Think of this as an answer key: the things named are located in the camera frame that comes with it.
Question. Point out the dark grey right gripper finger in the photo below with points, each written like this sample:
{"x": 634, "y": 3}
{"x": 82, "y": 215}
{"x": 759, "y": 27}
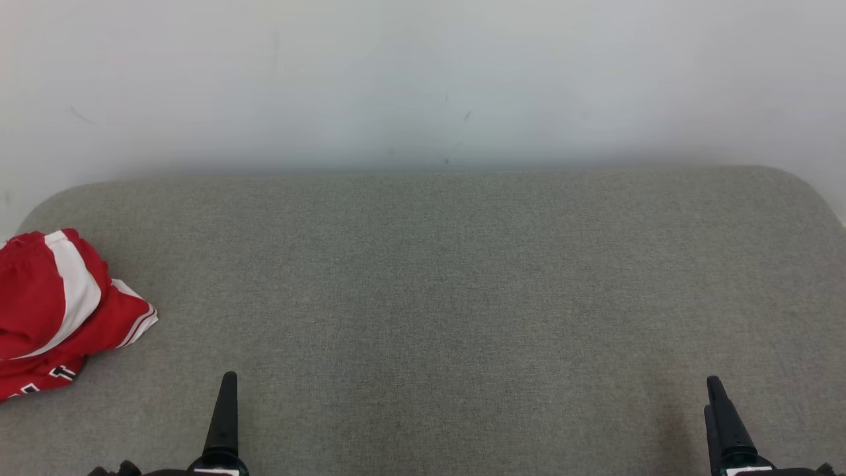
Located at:
{"x": 712, "y": 439}
{"x": 730, "y": 423}

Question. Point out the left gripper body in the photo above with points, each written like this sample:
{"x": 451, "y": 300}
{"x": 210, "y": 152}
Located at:
{"x": 219, "y": 466}

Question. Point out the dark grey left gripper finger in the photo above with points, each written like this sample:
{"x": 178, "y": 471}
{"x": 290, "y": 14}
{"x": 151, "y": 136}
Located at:
{"x": 225, "y": 416}

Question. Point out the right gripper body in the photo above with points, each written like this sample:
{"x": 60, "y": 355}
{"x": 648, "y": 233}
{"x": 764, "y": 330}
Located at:
{"x": 743, "y": 465}

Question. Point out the red jersey with white sleeves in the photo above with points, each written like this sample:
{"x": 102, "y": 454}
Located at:
{"x": 115, "y": 324}

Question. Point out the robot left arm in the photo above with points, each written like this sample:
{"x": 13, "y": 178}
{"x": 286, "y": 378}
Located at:
{"x": 115, "y": 470}

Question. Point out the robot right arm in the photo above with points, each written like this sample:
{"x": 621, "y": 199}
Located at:
{"x": 823, "y": 471}

